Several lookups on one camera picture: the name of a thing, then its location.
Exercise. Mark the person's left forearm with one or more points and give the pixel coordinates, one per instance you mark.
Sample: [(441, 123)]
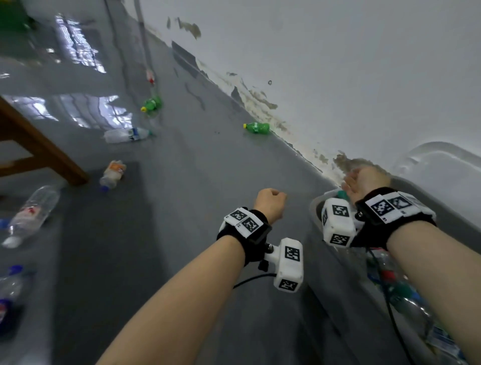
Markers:
[(169, 312)]

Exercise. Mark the green yellow-capped plastic bottle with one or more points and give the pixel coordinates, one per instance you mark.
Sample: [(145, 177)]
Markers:
[(257, 128), (152, 104)]

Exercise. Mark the orange-label blue-capped plastic bottle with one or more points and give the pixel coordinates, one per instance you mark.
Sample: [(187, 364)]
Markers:
[(112, 175)]

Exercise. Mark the person's right hand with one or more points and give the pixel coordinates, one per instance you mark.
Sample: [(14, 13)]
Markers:
[(366, 182)]

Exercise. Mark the small red-label plastic bottle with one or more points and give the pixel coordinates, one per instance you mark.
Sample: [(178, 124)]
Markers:
[(150, 79)]

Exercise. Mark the clear teal-capped plastic bottle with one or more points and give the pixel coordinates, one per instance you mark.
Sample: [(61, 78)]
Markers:
[(342, 194), (124, 136)]

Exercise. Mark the person's right forearm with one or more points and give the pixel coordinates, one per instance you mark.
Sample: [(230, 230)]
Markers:
[(443, 285)]

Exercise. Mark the brown wooden table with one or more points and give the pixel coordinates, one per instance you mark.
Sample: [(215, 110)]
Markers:
[(45, 150)]

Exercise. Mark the person's left hand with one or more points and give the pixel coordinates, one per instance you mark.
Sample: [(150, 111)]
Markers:
[(268, 205)]

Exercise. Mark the green bin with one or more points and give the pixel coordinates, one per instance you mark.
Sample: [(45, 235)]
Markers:
[(13, 15)]

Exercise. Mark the grey plastic storage bin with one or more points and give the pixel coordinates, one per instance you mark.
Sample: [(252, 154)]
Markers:
[(315, 210)]

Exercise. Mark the white translucent bin lid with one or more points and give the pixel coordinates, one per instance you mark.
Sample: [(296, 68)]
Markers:
[(443, 176)]

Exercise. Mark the pile of assorted plastic bottles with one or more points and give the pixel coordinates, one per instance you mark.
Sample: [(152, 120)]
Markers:
[(30, 216), (406, 297)]

